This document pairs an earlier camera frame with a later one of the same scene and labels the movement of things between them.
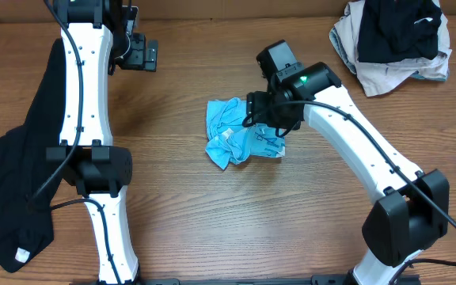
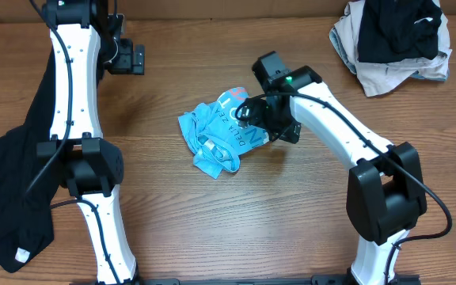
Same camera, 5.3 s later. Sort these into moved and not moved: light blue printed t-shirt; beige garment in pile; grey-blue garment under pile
Moved: light blue printed t-shirt
Not moved: beige garment in pile; grey-blue garment under pile
